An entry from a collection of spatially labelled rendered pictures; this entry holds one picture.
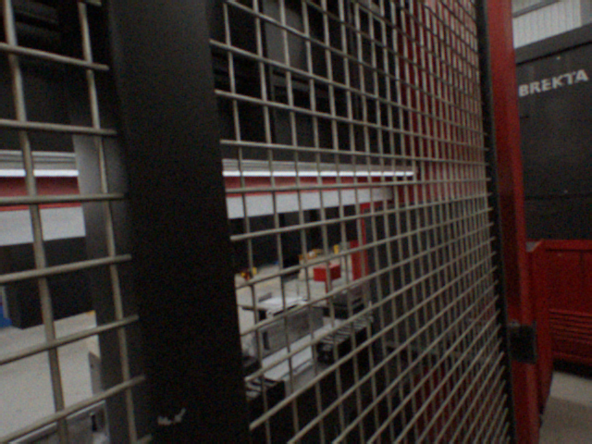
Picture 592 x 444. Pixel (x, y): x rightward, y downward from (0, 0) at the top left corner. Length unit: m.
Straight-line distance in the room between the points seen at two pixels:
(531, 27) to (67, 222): 8.21
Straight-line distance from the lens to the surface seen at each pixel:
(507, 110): 1.98
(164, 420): 0.18
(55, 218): 0.93
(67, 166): 0.73
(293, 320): 1.43
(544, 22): 8.52
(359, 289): 1.81
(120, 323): 0.17
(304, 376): 0.88
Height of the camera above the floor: 1.37
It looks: 3 degrees down
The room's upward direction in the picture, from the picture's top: 5 degrees counter-clockwise
